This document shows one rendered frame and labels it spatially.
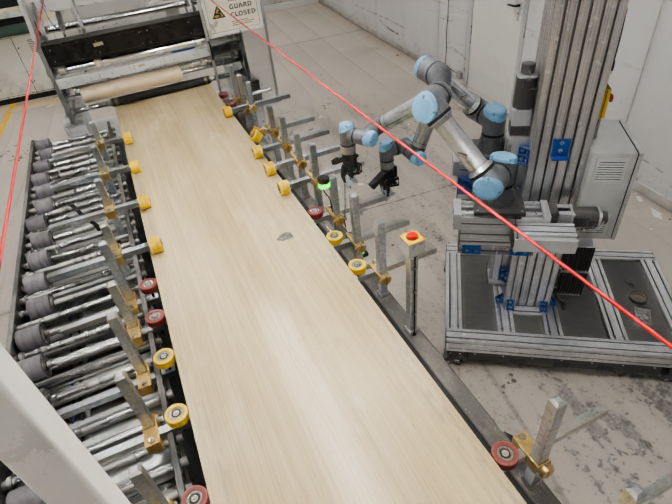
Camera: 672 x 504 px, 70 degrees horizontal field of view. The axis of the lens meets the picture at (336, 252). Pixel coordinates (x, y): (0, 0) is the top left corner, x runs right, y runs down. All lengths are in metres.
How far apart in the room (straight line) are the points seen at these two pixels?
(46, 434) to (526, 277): 2.55
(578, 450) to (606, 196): 1.23
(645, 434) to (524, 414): 0.56
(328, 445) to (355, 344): 0.41
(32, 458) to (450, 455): 1.24
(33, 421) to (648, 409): 2.83
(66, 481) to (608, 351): 2.61
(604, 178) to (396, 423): 1.46
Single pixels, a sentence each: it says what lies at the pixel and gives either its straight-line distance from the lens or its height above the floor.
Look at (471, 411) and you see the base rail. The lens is 1.95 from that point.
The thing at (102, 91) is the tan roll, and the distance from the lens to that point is 4.47.
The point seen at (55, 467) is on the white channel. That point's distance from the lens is 0.64.
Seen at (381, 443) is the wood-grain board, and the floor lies 0.90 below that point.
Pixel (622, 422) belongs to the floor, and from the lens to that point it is 2.96.
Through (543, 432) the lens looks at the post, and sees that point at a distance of 1.58.
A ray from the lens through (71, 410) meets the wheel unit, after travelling 2.15.
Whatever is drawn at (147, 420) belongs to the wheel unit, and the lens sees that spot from 1.88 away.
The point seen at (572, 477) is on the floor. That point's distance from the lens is 2.72.
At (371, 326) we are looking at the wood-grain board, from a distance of 1.92.
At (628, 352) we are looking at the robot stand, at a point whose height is 0.23.
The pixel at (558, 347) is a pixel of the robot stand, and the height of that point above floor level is 0.23.
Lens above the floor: 2.33
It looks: 39 degrees down
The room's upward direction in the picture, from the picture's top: 7 degrees counter-clockwise
